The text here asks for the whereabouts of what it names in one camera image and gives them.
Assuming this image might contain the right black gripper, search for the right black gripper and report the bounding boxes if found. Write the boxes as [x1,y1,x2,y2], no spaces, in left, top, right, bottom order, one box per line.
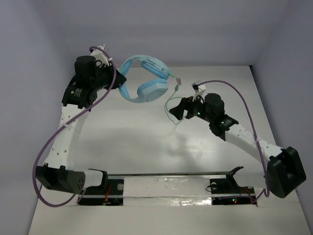
[169,92,214,123]

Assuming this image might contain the green headphone cable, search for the green headphone cable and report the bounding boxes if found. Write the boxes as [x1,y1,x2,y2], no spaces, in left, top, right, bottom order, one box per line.
[164,70,183,132]

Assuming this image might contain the light blue headphones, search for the light blue headphones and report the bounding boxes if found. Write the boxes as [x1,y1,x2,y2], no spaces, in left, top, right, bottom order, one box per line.
[118,55,170,103]

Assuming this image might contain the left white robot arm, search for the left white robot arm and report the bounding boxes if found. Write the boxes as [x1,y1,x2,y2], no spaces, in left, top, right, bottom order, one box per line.
[32,55,126,207]

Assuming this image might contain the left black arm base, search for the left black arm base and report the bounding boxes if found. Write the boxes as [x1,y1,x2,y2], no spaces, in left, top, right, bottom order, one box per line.
[77,170,124,206]

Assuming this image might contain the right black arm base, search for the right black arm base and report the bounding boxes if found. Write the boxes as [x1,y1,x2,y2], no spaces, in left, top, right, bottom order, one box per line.
[205,166,257,206]

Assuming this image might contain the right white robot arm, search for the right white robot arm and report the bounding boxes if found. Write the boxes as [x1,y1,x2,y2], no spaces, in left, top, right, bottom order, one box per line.
[169,93,307,198]

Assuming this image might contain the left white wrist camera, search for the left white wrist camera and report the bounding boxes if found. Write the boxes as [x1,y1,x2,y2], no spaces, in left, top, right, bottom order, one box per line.
[89,45,112,67]

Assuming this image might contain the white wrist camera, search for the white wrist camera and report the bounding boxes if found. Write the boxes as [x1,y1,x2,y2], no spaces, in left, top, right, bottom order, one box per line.
[192,80,206,101]
[89,45,112,67]

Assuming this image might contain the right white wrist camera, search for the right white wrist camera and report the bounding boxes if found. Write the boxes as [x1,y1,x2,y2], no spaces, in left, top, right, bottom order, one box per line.
[192,80,206,101]

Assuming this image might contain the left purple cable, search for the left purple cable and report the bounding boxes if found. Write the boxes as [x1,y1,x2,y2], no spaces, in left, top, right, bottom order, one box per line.
[33,46,117,208]

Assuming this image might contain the silver taped mounting rail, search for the silver taped mounting rail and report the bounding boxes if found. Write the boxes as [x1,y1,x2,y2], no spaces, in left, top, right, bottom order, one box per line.
[78,173,259,208]

